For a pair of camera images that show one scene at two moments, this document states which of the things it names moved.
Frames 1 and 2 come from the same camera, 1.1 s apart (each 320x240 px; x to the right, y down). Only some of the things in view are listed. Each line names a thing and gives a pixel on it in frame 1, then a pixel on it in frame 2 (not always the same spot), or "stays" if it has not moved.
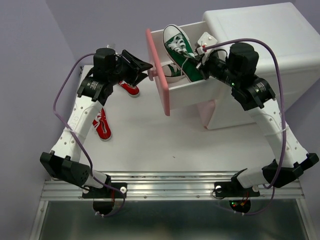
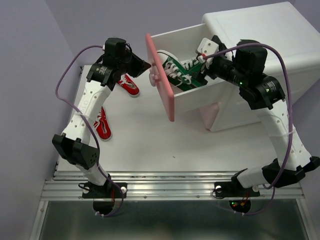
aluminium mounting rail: x=196 y=185 stays
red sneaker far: x=133 y=91 stays
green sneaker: x=182 y=52 → x=183 y=76
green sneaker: x=172 y=73 → x=193 y=68
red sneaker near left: x=101 y=124 stays
